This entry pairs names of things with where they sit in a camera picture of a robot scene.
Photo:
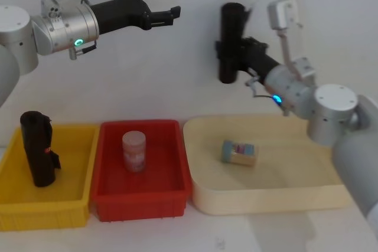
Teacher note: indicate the yellow plastic bin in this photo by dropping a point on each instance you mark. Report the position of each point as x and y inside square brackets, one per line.
[74, 175]

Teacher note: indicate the clear pack with blue cap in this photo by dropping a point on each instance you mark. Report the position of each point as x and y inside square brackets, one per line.
[240, 153]

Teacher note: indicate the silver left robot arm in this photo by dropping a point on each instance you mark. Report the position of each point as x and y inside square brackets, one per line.
[63, 29]

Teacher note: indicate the red plastic bin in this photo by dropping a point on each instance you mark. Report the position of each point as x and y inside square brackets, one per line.
[165, 157]

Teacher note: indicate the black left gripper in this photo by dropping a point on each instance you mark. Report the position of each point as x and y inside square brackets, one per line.
[118, 13]

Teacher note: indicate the pink clear plastic jar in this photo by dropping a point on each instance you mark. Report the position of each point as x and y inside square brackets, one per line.
[134, 153]

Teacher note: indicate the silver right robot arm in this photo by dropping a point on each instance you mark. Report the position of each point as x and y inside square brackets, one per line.
[333, 110]

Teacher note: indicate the black bag roll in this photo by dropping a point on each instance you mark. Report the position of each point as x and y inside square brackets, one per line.
[38, 151]
[231, 42]

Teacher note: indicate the cream plastic tray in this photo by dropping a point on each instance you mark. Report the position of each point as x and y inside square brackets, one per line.
[280, 181]

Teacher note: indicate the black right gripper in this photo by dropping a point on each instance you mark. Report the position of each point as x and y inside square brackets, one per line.
[260, 63]

